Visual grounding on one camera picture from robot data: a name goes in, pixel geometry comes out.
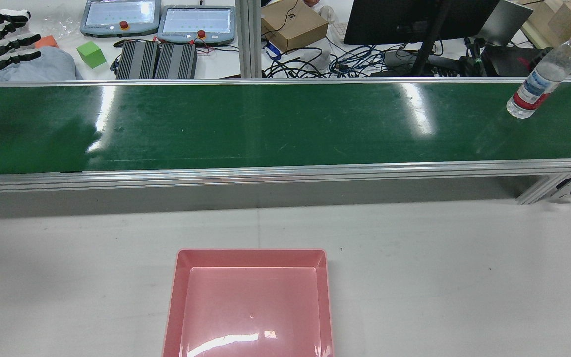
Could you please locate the clear water bottle red cap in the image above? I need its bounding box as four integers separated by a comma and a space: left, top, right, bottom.
507, 28, 571, 119

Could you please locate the pink plastic basket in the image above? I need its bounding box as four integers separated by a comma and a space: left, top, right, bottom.
162, 249, 335, 357

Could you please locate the blue-grey cloth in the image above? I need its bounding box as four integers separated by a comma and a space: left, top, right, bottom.
0, 46, 83, 82

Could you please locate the clear plastic bag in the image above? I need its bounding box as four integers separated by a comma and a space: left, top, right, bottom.
33, 10, 85, 41

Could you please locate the green foam cube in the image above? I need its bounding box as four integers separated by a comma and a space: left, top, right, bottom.
76, 41, 107, 69

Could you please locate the grey teach pendant red button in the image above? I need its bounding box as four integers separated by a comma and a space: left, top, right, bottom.
80, 0, 161, 38
157, 6, 236, 46

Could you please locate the black finned power box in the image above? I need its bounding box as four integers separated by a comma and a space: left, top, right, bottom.
155, 43, 198, 80
116, 41, 160, 80

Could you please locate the brown cardboard box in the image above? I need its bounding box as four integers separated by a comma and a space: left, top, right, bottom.
261, 0, 329, 53

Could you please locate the large black monitor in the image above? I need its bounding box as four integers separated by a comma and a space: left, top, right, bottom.
343, 0, 500, 45

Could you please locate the black monitor stand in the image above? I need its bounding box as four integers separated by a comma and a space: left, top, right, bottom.
411, 0, 452, 77

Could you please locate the grey flat panel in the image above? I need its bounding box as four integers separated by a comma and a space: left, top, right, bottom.
475, 0, 534, 48

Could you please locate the tan cardboard box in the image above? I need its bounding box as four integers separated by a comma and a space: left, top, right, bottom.
521, 0, 571, 50

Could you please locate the aluminium frame post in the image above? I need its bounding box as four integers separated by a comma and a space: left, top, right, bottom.
236, 0, 262, 79

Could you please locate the green conveyor belt aluminium frame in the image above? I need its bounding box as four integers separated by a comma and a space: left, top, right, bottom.
0, 77, 571, 195

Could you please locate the black cable tangle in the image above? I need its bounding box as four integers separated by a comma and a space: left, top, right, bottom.
263, 46, 327, 79

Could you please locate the blue cable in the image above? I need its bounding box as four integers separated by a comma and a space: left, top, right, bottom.
329, 44, 401, 76

